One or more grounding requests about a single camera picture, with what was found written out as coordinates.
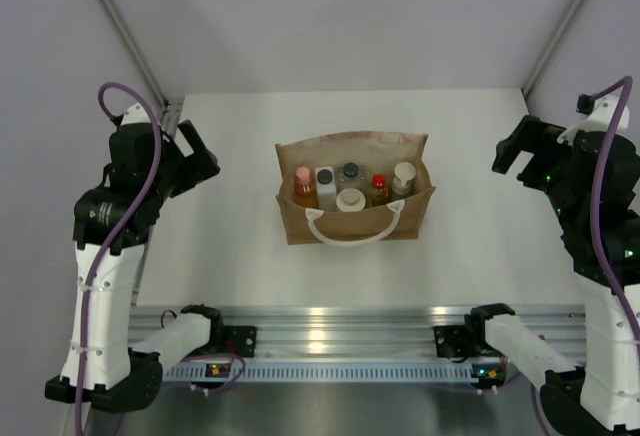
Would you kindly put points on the yellow bottle red cap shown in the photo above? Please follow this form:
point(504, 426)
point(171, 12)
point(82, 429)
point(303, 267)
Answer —
point(378, 194)

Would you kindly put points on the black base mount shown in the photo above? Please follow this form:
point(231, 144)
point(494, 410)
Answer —
point(455, 342)
point(239, 340)

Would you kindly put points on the right aluminium frame post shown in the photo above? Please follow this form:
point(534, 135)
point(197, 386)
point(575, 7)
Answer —
point(553, 43)

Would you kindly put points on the white bottle dark cap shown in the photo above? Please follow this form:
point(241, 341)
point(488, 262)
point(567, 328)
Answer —
point(326, 188)

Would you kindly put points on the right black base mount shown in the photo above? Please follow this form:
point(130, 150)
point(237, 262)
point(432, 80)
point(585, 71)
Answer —
point(455, 342)

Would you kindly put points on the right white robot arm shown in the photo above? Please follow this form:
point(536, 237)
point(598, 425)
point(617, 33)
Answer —
point(588, 172)

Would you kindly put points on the round white jar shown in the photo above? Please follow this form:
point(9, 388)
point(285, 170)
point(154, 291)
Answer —
point(351, 200)

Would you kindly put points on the orange bottle pink cap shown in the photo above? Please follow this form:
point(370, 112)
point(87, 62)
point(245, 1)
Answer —
point(305, 192)

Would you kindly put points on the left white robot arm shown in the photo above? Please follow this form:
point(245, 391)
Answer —
point(112, 225)

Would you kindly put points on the aluminium frame post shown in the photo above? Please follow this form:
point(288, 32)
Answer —
point(132, 49)
point(553, 43)

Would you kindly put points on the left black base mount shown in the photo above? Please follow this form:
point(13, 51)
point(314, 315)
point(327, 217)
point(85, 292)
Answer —
point(239, 340)

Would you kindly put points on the clear bottle black cap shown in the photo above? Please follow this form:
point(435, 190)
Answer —
point(354, 176)

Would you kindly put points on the slotted grey cable duct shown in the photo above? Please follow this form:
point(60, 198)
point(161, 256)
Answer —
point(333, 372)

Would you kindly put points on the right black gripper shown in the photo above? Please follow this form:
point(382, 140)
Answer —
point(532, 136)

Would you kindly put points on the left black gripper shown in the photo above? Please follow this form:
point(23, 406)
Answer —
point(196, 167)

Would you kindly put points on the aluminium mounting rail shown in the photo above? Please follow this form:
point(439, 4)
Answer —
point(387, 333)

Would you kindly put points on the brown canvas tote bag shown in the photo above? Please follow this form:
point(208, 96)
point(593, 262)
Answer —
point(379, 150)

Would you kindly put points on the left aluminium frame post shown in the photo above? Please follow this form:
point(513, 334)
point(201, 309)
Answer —
point(132, 49)

